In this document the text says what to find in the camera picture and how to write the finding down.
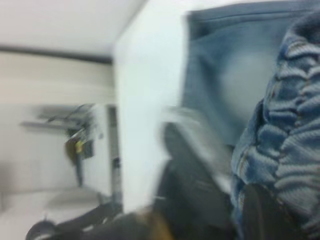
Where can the black wheeled stand base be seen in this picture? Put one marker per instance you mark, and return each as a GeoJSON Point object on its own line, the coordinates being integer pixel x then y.
{"type": "Point", "coordinates": [82, 222]}

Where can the blue denim shorts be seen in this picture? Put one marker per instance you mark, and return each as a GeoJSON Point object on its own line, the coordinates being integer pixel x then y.
{"type": "Point", "coordinates": [225, 50]}

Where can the grey equipment rack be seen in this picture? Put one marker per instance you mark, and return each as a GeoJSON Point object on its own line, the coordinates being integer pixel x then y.
{"type": "Point", "coordinates": [75, 122]}

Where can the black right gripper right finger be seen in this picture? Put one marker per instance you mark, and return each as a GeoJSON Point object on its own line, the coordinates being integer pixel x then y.
{"type": "Point", "coordinates": [265, 217]}

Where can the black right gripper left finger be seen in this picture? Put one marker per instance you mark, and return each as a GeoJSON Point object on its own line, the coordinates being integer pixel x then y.
{"type": "Point", "coordinates": [192, 200]}

